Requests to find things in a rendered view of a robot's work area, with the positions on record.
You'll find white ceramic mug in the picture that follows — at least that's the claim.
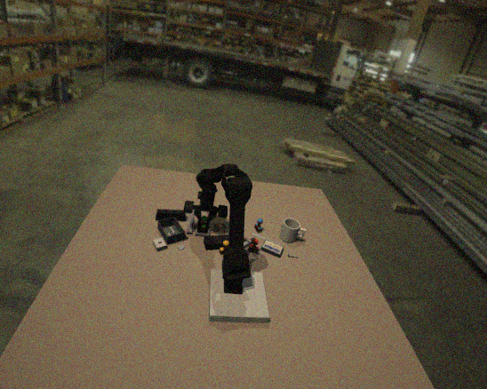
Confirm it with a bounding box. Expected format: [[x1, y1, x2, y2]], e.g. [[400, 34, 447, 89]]
[[279, 218, 307, 242]]

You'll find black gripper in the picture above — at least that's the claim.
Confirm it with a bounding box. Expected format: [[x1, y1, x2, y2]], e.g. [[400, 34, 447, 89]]
[[184, 196, 228, 225]]

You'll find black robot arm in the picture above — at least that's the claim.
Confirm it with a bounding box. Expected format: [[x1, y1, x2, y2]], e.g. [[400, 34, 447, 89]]
[[196, 163, 252, 294]]

